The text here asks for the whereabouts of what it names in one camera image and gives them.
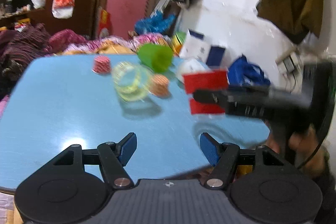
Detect red plastic cup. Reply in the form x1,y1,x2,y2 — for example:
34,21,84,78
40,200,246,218
182,69,228,115

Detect white floral paper cup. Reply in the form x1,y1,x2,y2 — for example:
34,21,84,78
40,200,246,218
175,59,210,83

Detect green plastic cup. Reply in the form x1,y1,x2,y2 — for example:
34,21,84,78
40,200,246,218
137,44,174,73

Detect clear yellow-striped cup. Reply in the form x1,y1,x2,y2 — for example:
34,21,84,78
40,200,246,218
112,61,153,102

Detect blue shopping bag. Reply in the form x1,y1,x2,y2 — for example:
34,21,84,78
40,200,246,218
227,55,271,86

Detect white and navy paper bag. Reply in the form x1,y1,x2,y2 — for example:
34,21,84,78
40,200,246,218
178,29,226,67

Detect orange patterned cupcake liner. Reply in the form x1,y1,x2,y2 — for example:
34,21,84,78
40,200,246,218
149,74,169,97

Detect red patterned cupcake liner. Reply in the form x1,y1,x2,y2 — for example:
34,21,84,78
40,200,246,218
92,55,111,75

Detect blue plastic bag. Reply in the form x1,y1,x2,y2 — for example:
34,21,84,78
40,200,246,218
134,12,176,35

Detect pink foam mat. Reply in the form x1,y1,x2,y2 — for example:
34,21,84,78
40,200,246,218
106,0,148,39

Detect maroon striped blanket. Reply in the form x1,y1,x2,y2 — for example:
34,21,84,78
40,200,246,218
1,23,87,97

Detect orange white plastic bag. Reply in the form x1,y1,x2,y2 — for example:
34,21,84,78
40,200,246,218
52,0,75,19

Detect white wall power strip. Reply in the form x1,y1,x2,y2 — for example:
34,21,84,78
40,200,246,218
275,47,302,93

